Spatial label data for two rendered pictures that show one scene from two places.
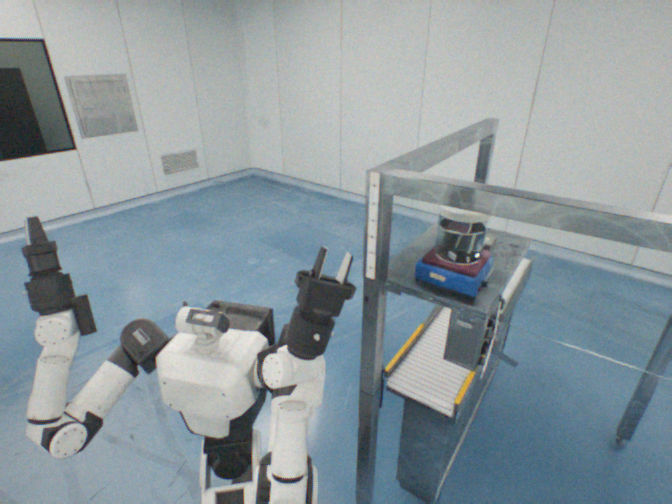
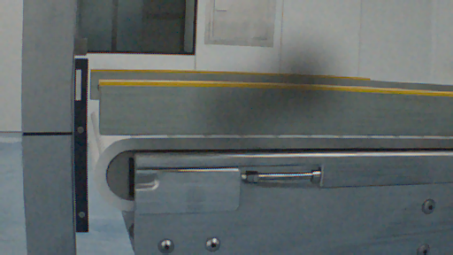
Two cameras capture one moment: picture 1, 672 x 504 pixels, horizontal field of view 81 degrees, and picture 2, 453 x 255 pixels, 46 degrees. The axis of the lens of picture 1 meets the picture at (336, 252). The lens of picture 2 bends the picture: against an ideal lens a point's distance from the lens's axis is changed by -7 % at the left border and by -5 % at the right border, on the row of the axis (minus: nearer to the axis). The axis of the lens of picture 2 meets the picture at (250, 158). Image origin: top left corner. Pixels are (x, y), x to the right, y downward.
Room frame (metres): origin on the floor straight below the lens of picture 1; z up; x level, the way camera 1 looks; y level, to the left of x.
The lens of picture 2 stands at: (0.74, -0.70, 0.85)
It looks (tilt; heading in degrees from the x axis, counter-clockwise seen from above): 10 degrees down; 37
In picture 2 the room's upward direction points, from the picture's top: 3 degrees clockwise
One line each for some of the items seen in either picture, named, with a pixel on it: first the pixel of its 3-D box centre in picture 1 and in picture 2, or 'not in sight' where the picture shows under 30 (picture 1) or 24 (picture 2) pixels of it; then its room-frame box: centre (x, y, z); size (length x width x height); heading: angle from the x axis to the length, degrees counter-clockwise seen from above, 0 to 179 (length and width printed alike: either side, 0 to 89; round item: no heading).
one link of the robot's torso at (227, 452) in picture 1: (231, 424); not in sight; (0.90, 0.34, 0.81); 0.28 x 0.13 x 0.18; 10
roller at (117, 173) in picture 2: not in sight; (117, 144); (1.06, -0.31, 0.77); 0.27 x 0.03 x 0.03; 55
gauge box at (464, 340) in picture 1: (474, 323); not in sight; (1.04, -0.45, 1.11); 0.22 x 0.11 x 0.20; 145
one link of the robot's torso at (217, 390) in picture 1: (225, 369); not in sight; (0.87, 0.32, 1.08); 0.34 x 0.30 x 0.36; 77
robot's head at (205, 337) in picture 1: (202, 325); not in sight; (0.81, 0.34, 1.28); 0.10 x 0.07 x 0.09; 77
